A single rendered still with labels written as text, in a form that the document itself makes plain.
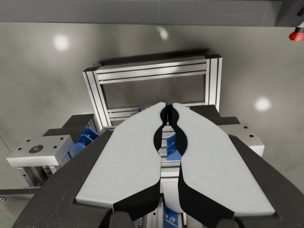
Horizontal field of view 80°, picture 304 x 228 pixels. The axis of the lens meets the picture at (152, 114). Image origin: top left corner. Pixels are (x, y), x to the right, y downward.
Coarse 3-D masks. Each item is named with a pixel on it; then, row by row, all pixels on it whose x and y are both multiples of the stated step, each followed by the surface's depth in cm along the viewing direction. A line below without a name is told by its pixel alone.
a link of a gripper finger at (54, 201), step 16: (96, 144) 8; (80, 160) 7; (96, 160) 7; (64, 176) 7; (80, 176) 7; (48, 192) 6; (64, 192) 6; (32, 208) 6; (48, 208) 6; (64, 208) 6; (80, 208) 6; (96, 208) 6; (16, 224) 5; (32, 224) 5; (48, 224) 5; (64, 224) 5; (80, 224) 5; (96, 224) 5
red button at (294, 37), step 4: (296, 28) 45; (300, 28) 44; (292, 32) 46; (296, 32) 45; (300, 32) 45; (292, 36) 45; (296, 36) 45; (300, 36) 44; (296, 40) 45; (300, 40) 45
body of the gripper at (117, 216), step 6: (114, 216) 5; (120, 216) 5; (126, 216) 5; (114, 222) 5; (120, 222) 5; (126, 222) 5; (132, 222) 5; (222, 222) 5; (228, 222) 5; (234, 222) 5
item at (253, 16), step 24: (0, 0) 33; (24, 0) 33; (48, 0) 32; (72, 0) 32; (96, 0) 32; (120, 0) 32; (144, 0) 31; (168, 0) 31; (192, 0) 31; (216, 0) 31; (240, 0) 31; (264, 0) 30; (168, 24) 33; (192, 24) 33; (216, 24) 33; (240, 24) 32; (264, 24) 32
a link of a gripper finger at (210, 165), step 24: (168, 120) 13; (192, 120) 10; (192, 144) 8; (216, 144) 8; (192, 168) 7; (216, 168) 7; (240, 168) 7; (192, 192) 6; (216, 192) 6; (240, 192) 6; (192, 216) 7; (216, 216) 6; (240, 216) 6
